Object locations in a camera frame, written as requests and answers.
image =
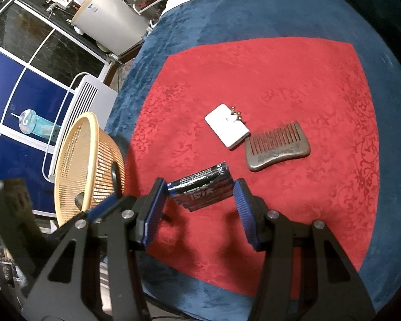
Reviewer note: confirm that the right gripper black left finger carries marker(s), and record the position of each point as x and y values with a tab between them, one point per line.
93	273

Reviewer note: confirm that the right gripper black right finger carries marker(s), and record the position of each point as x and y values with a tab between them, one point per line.
306	274

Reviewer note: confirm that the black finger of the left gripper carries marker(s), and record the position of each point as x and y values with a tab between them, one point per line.
108	206

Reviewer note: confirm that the black battery pack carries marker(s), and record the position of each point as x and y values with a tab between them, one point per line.
202	189

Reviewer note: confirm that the tan woven plastic basket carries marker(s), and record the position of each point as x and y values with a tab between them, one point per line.
84	168

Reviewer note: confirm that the blue velvet blanket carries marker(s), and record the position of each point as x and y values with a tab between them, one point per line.
373	27

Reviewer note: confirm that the teal plastic cup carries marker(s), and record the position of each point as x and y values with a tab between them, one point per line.
31	123

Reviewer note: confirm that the white panel heater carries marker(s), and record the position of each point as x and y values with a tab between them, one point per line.
91	95

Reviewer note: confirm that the white power adapter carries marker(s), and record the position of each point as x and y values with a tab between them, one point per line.
227	125

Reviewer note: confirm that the dark wooden comb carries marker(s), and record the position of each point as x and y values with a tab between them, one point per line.
279	145

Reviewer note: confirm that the red patterned cloth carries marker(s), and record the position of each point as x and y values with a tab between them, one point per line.
275	84

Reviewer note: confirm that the white cylindrical appliance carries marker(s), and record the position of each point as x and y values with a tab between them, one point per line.
111	23

